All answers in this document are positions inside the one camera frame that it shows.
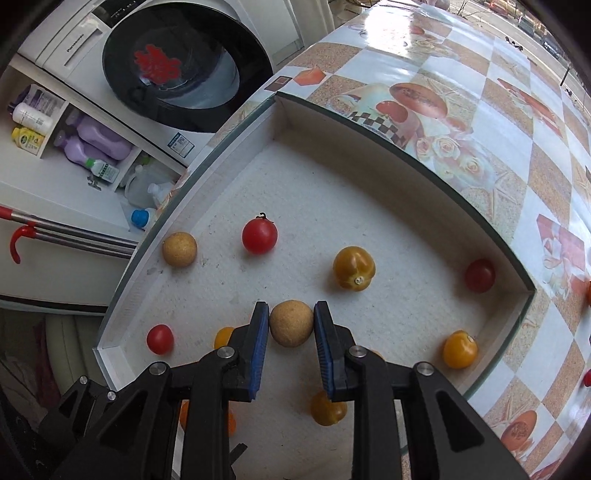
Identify purple detergent bottle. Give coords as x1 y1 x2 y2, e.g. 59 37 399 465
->
54 131 100 169
74 115 134 160

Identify small white bottle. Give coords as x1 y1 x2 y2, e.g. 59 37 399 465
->
148 182 178 208

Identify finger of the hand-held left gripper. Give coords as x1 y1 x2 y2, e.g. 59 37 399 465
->
38 375 127 455

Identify white bottle green label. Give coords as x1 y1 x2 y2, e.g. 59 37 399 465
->
85 158 121 185

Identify large orange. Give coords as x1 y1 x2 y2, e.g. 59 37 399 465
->
179 400 237 437

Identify cream rounded container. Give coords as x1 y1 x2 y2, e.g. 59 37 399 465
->
44 316 100 393

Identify checkered printed tablecloth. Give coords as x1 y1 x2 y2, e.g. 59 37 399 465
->
208 0 591 480

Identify yellow green bottle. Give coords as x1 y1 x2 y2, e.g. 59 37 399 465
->
11 127 47 158

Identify white washing machine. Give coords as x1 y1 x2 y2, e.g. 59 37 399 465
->
16 0 305 169

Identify white shelf cabinet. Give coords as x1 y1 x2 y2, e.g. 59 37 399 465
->
0 55 188 315

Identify metal mop poles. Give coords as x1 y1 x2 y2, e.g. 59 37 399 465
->
0 208 137 259

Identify clear plastic jug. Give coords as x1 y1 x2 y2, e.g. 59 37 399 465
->
124 166 160 208

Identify white shallow tray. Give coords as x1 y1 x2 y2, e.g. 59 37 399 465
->
92 91 536 480

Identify red hook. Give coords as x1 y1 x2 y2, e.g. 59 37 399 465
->
9 222 38 265

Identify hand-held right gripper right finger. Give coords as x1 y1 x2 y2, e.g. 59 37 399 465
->
314 301 529 480

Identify blue capped bottle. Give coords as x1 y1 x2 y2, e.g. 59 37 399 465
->
131 208 158 230

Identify brown longan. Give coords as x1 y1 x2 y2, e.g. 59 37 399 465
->
269 300 315 347
162 232 198 267

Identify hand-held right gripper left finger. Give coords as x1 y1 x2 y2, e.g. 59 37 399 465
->
51 301 270 480

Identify white plastic bottle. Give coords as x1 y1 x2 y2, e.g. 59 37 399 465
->
12 104 54 134

